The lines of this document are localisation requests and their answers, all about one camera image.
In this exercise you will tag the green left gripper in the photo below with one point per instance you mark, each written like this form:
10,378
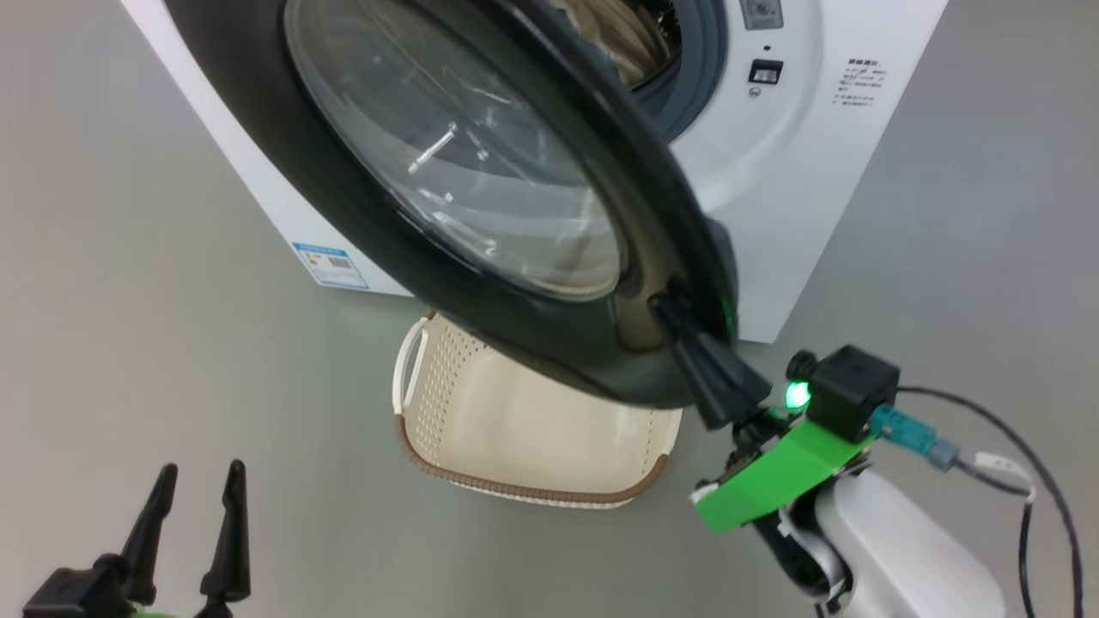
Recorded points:
154,614

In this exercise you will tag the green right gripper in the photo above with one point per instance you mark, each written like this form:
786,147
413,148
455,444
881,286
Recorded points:
773,481

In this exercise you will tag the cream garment with blue trim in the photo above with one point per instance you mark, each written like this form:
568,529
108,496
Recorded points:
627,34

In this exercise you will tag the black round glass washer door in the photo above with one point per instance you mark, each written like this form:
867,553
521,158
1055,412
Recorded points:
283,129

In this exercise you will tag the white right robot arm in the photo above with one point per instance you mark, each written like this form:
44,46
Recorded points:
901,558

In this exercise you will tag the white front-load washing machine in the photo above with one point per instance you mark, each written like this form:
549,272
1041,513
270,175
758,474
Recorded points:
798,189

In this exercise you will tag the black door latch slot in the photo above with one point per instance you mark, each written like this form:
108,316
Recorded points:
766,72

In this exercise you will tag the cream perforated laundry basket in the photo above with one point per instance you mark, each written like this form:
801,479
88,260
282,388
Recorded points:
515,429

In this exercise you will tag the blue energy label sticker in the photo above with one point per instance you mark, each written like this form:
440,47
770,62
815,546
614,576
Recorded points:
330,266

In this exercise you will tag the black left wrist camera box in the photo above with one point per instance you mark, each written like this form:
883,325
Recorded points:
73,592

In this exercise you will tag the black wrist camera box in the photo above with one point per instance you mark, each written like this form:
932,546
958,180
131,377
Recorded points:
850,390
73,592

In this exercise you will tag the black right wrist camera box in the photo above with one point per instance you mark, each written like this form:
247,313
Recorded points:
850,390

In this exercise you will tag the teal right camera connector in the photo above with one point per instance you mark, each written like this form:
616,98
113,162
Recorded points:
910,433

